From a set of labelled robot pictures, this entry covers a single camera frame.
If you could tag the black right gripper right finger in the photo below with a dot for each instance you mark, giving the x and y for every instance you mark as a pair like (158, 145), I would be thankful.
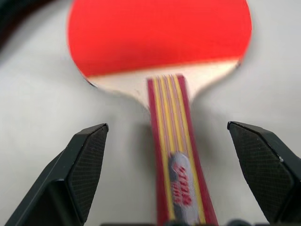
(265, 169)

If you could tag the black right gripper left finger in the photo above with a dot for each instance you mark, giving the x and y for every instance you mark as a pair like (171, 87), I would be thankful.
(58, 183)

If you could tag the red table tennis paddle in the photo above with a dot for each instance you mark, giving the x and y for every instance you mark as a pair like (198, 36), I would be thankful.
(160, 35)

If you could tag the red black paddle case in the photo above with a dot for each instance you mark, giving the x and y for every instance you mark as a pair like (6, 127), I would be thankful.
(14, 18)

